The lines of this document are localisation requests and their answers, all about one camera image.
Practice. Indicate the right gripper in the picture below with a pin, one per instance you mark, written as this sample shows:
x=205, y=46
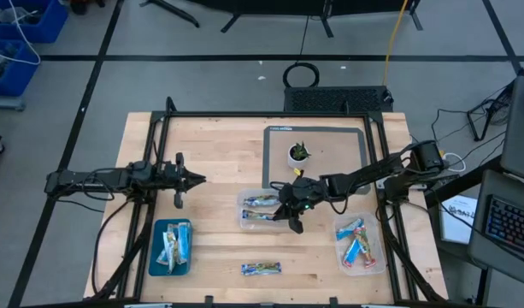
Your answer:
x=306, y=194

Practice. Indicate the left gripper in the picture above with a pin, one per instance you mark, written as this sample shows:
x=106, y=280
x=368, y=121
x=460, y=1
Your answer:
x=169, y=177

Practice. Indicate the green purple granola bar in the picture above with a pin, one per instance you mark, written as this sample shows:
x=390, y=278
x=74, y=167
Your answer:
x=261, y=200
x=261, y=269
x=256, y=215

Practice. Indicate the blue red granola bar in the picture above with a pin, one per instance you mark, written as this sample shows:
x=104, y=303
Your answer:
x=352, y=253
x=349, y=229

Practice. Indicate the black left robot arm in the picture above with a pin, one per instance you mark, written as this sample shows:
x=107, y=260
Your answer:
x=73, y=181

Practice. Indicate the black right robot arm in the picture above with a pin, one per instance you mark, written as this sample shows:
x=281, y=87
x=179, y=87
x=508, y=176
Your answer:
x=372, y=171

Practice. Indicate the clear plastic container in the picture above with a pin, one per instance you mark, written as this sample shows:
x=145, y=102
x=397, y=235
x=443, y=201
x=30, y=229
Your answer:
x=266, y=226
x=375, y=222

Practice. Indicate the small yellow tag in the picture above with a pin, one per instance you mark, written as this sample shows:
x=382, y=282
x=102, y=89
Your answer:
x=296, y=172

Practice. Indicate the potted plant white pot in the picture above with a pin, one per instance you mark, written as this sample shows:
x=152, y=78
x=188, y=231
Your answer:
x=296, y=161

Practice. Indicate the tan mat grey border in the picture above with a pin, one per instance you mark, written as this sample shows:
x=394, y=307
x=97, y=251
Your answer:
x=330, y=145

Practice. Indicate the teal rectangular tray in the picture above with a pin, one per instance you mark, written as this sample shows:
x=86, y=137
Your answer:
x=185, y=269

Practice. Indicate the black computer case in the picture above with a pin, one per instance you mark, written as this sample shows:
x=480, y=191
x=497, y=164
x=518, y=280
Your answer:
x=338, y=98

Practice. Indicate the white paper sheet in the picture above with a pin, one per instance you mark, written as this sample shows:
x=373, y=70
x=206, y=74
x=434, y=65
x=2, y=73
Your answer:
x=456, y=226

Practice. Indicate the black partition screen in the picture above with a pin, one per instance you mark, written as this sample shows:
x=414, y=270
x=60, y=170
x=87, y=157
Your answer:
x=287, y=6

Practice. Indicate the blue plastic bin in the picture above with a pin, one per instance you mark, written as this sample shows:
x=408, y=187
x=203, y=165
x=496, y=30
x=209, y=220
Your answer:
x=18, y=77
x=43, y=25

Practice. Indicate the grey cart base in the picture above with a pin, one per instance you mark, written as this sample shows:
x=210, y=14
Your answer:
x=5, y=102

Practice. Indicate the grey desk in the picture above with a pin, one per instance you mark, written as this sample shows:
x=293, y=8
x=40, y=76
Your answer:
x=518, y=141
x=492, y=251

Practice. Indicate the black backlit keyboard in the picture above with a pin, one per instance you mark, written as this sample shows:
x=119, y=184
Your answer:
x=511, y=224

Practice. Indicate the black aluminium frame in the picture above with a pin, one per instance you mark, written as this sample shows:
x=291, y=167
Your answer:
x=227, y=114

